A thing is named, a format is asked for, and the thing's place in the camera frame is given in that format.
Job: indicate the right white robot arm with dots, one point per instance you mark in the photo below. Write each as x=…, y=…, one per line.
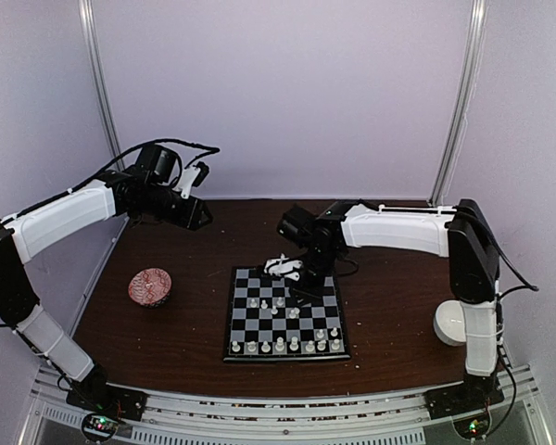
x=458, y=236

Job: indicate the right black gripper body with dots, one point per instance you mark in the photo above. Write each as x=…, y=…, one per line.
x=321, y=261

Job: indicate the aluminium frame post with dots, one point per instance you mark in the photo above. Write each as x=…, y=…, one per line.
x=458, y=123
x=87, y=18

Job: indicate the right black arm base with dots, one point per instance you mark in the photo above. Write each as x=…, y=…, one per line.
x=467, y=404

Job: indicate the right aluminium frame post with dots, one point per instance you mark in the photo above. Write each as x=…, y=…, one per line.
x=458, y=123

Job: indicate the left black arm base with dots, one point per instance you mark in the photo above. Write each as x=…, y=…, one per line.
x=109, y=408

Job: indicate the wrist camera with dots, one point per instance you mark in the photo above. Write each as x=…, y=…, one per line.
x=283, y=267
x=192, y=177

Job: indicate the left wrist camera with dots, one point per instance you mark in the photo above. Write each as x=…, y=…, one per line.
x=192, y=177

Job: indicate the left aluminium frame post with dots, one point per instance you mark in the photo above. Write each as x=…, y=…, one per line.
x=87, y=18

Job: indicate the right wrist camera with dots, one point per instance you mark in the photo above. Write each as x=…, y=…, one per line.
x=283, y=267

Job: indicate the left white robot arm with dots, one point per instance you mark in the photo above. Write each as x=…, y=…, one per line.
x=61, y=238

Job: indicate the black grey chessboard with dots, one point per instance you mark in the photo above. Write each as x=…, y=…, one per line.
x=244, y=324

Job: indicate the red patterned bowl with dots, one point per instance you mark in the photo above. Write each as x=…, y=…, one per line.
x=150, y=288

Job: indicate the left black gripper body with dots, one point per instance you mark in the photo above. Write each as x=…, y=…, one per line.
x=157, y=205

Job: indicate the white bowl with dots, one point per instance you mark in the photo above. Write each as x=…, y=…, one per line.
x=449, y=323

